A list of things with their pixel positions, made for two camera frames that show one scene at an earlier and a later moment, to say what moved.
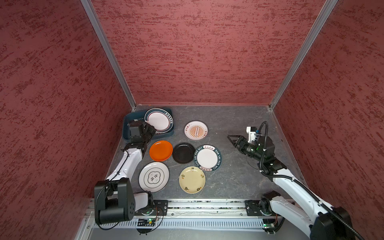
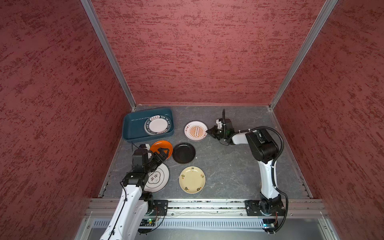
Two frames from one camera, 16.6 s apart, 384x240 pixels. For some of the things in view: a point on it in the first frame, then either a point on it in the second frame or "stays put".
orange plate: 161,150 stays put
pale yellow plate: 192,180 stays put
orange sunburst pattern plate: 196,130 stays put
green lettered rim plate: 208,157 → 157,125
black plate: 183,152 stays put
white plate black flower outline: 153,177 stays put
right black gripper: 241,139 → 213,133
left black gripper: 151,128 → 160,161
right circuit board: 268,223 stays put
